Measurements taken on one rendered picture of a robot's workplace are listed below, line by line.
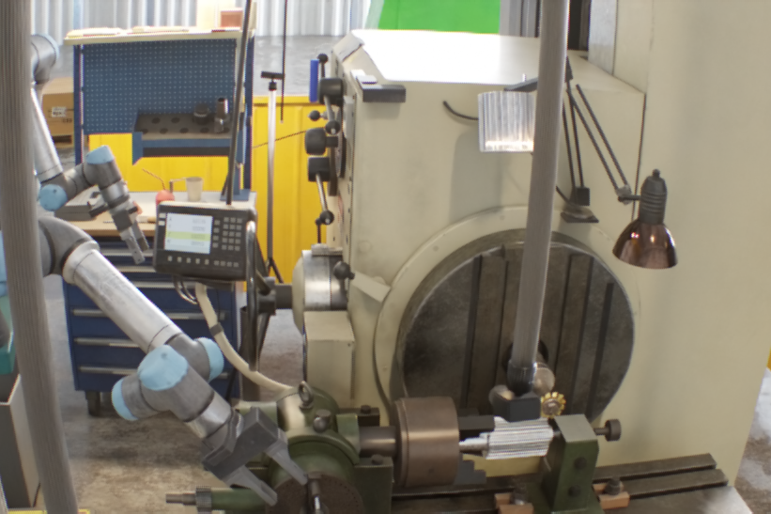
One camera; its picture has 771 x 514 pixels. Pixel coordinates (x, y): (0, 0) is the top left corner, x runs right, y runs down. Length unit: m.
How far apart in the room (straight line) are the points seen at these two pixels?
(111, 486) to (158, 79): 1.78
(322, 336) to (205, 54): 2.26
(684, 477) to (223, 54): 2.74
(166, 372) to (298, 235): 3.65
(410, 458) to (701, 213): 0.95
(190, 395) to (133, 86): 2.87
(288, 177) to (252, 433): 3.52
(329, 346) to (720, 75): 1.12
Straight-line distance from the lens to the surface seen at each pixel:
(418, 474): 1.88
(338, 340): 2.07
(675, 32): 2.16
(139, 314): 1.66
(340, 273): 2.05
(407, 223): 2.08
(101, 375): 4.19
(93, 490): 3.86
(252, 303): 2.19
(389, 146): 2.02
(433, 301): 2.05
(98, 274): 1.71
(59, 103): 8.85
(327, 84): 2.33
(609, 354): 2.23
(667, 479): 2.30
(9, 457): 3.55
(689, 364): 2.48
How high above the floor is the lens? 2.27
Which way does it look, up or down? 22 degrees down
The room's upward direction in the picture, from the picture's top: 3 degrees clockwise
